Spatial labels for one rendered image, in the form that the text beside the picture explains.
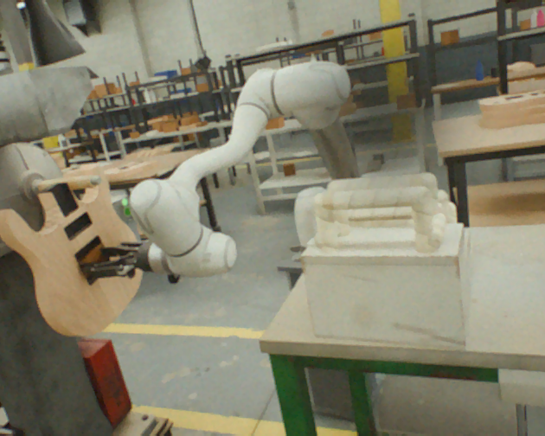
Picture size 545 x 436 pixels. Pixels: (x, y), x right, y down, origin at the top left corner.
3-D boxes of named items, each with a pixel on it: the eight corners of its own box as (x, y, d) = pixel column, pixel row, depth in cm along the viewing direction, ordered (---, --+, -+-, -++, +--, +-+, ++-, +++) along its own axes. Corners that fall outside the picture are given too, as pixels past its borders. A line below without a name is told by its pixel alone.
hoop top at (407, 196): (312, 213, 82) (309, 196, 81) (317, 208, 85) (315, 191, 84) (430, 208, 73) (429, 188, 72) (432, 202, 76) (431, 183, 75)
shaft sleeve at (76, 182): (37, 181, 127) (47, 181, 129) (38, 193, 127) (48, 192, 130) (88, 175, 119) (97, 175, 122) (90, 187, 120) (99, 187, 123)
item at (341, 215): (332, 236, 91) (324, 191, 89) (336, 231, 94) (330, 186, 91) (348, 236, 90) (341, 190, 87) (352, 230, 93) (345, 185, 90)
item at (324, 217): (319, 253, 84) (310, 205, 82) (323, 246, 87) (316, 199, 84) (336, 253, 83) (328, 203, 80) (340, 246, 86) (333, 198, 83)
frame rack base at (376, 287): (313, 338, 90) (298, 257, 85) (335, 299, 102) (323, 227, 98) (467, 350, 78) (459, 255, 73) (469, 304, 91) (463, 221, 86)
